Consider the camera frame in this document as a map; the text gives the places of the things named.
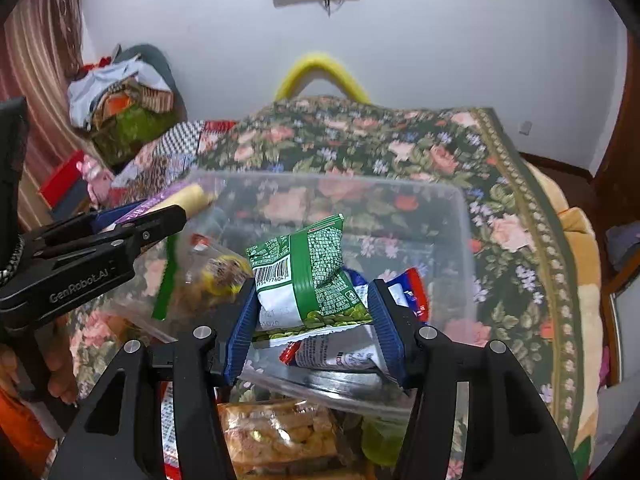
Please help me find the pile of clothes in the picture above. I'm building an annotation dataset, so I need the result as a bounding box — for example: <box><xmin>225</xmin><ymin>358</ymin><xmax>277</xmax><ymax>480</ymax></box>
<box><xmin>67</xmin><ymin>43</ymin><xmax>189</xmax><ymax>167</ymax></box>

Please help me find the light green packet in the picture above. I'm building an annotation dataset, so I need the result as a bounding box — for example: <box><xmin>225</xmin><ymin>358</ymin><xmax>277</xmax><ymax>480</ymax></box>
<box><xmin>359</xmin><ymin>416</ymin><xmax>408</xmax><ymax>467</ymax></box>

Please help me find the floral blanket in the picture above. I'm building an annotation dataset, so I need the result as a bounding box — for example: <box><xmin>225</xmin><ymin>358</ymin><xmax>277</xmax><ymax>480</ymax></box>
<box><xmin>65</xmin><ymin>96</ymin><xmax>603</xmax><ymax>480</ymax></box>

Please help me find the clear peanut packet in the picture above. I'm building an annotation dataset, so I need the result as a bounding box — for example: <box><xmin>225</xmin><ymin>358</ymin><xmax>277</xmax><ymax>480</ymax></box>
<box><xmin>217</xmin><ymin>399</ymin><xmax>348</xmax><ymax>480</ymax></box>

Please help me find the checkered cloth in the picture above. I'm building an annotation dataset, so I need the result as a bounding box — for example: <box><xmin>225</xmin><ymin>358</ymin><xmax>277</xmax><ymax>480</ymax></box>
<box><xmin>112</xmin><ymin>120</ymin><xmax>240</xmax><ymax>192</ymax></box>

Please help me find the wooden chair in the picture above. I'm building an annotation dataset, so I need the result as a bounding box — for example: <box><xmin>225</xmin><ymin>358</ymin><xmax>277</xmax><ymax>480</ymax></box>
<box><xmin>596</xmin><ymin>220</ymin><xmax>640</xmax><ymax>393</ymax></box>

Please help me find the striped curtain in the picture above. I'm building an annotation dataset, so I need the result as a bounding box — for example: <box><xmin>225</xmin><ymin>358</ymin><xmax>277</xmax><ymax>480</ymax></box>
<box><xmin>0</xmin><ymin>0</ymin><xmax>97</xmax><ymax>241</ymax></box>

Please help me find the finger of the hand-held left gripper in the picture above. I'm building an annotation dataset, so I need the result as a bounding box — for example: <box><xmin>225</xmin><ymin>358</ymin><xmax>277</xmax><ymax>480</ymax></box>
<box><xmin>20</xmin><ymin>204</ymin><xmax>187</xmax><ymax>263</ymax></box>

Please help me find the green snack packet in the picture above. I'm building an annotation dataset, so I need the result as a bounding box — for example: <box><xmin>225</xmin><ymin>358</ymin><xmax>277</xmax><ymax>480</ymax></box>
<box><xmin>247</xmin><ymin>214</ymin><xmax>374</xmax><ymax>351</ymax></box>

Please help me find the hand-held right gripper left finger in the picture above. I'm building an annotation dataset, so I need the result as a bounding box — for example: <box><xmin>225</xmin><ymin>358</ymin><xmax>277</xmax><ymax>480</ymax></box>
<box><xmin>47</xmin><ymin>276</ymin><xmax>262</xmax><ymax>480</ymax></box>

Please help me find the red box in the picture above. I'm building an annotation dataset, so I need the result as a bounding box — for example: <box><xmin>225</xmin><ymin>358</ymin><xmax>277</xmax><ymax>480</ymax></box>
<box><xmin>38</xmin><ymin>149</ymin><xmax>90</xmax><ymax>211</ymax></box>

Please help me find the clear snack bag green strip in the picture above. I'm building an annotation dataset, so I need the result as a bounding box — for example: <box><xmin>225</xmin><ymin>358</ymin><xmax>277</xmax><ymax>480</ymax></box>
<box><xmin>111</xmin><ymin>232</ymin><xmax>257</xmax><ymax>342</ymax></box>

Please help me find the red white blue snack packet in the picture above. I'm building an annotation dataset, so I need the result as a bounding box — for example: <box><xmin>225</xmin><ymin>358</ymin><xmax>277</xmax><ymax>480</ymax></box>
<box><xmin>344</xmin><ymin>267</ymin><xmax>432</xmax><ymax>325</ymax></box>

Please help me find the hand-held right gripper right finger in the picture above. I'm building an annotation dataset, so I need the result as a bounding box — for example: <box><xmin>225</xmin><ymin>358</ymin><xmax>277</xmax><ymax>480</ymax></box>
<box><xmin>366</xmin><ymin>278</ymin><xmax>577</xmax><ymax>480</ymax></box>

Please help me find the pink cloth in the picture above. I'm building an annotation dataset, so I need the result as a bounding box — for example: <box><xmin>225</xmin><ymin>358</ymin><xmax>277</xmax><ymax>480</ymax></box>
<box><xmin>81</xmin><ymin>154</ymin><xmax>120</xmax><ymax>207</ymax></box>

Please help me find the person's left hand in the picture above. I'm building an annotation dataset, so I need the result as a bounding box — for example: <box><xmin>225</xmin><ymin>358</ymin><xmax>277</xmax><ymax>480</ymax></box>
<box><xmin>46</xmin><ymin>317</ymin><xmax>82</xmax><ymax>407</ymax></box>

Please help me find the clear plastic container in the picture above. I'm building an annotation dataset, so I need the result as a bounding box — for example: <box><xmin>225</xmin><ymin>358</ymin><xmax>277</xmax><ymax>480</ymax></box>
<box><xmin>106</xmin><ymin>169</ymin><xmax>477</xmax><ymax>422</ymax></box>

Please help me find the orange cloth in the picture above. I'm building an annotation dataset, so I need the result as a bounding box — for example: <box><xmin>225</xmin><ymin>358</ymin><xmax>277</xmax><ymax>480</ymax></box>
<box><xmin>0</xmin><ymin>387</ymin><xmax>58</xmax><ymax>480</ymax></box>

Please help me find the purple snack packet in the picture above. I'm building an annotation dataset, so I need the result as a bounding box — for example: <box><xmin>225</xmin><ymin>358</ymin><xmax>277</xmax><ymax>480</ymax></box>
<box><xmin>111</xmin><ymin>183</ymin><xmax>217</xmax><ymax>227</ymax></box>

